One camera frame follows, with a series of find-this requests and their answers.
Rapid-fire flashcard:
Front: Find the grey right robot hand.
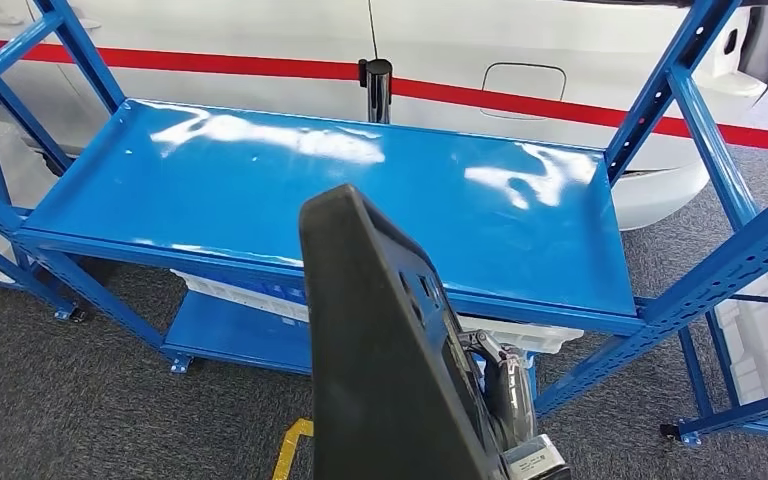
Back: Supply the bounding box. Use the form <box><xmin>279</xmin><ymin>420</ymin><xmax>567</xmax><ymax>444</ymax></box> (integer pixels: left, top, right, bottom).
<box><xmin>456</xmin><ymin>329</ymin><xmax>538</xmax><ymax>452</ymax></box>

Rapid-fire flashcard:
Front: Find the black plastic plate bracket part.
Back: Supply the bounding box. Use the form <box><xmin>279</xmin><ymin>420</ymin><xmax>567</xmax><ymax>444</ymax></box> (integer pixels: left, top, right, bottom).
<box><xmin>299</xmin><ymin>184</ymin><xmax>511</xmax><ymax>480</ymax></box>

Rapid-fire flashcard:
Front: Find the blue plastic crate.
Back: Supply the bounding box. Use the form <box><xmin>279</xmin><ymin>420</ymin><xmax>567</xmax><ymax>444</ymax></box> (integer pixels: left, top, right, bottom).
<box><xmin>221</xmin><ymin>276</ymin><xmax>307</xmax><ymax>307</ymax></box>

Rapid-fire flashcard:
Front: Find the red barrier belt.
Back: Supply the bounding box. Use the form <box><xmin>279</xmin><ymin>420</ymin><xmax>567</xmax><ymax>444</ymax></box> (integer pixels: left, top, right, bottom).
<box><xmin>391</xmin><ymin>77</ymin><xmax>768</xmax><ymax>155</ymax></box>
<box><xmin>0</xmin><ymin>37</ymin><xmax>362</xmax><ymax>82</ymax></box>

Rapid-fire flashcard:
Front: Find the chrome stanchion with black cap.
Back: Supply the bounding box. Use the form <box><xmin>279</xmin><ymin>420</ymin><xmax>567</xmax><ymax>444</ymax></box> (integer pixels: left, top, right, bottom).
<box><xmin>357</xmin><ymin>58</ymin><xmax>394</xmax><ymax>125</ymax></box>

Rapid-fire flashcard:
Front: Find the white car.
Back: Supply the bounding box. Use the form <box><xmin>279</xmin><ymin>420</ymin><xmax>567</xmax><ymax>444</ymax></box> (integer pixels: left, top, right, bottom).
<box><xmin>0</xmin><ymin>0</ymin><xmax>768</xmax><ymax>232</ymax></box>

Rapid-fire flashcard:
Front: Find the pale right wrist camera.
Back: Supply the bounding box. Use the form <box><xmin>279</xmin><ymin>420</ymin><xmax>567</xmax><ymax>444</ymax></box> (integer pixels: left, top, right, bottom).
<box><xmin>499</xmin><ymin>433</ymin><xmax>567</xmax><ymax>480</ymax></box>

